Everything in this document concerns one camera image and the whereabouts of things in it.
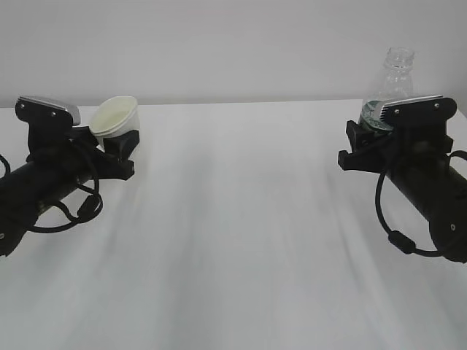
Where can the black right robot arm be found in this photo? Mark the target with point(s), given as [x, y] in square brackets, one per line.
[415, 155]

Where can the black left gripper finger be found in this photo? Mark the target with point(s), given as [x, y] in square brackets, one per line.
[121, 147]
[83, 136]

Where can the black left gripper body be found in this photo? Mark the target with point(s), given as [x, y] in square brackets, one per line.
[49, 141]

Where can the white paper cup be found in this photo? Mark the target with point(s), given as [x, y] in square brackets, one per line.
[115, 117]

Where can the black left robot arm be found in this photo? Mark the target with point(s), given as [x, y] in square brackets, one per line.
[58, 187]

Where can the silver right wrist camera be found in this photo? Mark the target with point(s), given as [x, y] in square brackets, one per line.
[388, 110]

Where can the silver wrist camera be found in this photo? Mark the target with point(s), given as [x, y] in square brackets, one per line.
[55, 104]
[388, 110]

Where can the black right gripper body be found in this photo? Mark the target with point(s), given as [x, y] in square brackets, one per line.
[418, 129]

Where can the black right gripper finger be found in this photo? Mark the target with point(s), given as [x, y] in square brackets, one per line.
[360, 139]

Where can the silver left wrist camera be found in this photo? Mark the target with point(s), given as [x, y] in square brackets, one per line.
[55, 104]

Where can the clear water bottle green label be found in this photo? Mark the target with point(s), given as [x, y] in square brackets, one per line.
[393, 81]

